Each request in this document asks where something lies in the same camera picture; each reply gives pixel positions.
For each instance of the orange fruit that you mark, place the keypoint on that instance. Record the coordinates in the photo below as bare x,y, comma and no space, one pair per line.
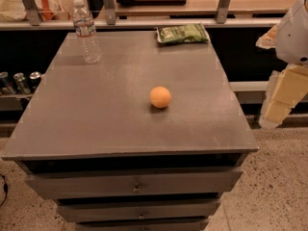
160,97

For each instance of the top grey drawer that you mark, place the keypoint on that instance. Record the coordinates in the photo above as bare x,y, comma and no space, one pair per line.
134,182

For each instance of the wooden shelf with metal brackets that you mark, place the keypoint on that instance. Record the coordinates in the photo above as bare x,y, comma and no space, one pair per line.
160,13

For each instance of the green jalapeno chip bag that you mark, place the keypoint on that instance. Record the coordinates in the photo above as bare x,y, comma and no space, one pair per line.
182,34

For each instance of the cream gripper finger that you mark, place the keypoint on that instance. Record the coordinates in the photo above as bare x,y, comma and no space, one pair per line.
268,40
284,91

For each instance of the bottom grey drawer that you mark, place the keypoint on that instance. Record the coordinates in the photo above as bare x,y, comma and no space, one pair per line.
166,224

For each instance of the middle soda can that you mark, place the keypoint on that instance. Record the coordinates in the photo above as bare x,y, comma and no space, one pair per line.
22,82

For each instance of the soda can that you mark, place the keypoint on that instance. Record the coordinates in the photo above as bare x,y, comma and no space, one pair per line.
8,84
35,78
22,82

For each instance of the left soda can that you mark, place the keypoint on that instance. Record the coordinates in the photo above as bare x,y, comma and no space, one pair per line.
8,84

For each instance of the grey drawer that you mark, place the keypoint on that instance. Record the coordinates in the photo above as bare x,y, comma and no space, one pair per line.
134,182
166,224
140,210

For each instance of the grey drawer cabinet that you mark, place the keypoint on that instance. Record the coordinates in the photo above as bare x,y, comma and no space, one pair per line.
98,117

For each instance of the right soda can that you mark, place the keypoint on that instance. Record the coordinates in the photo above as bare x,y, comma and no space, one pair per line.
35,78

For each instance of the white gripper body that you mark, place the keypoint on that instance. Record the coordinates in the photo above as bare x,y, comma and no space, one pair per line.
294,36

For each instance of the white orange plastic bag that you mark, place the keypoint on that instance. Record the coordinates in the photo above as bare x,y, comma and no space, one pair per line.
14,10

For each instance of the clear plastic water bottle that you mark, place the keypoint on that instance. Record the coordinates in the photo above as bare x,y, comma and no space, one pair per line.
86,32

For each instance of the middle grey drawer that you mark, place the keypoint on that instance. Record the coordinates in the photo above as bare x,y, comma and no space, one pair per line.
140,210

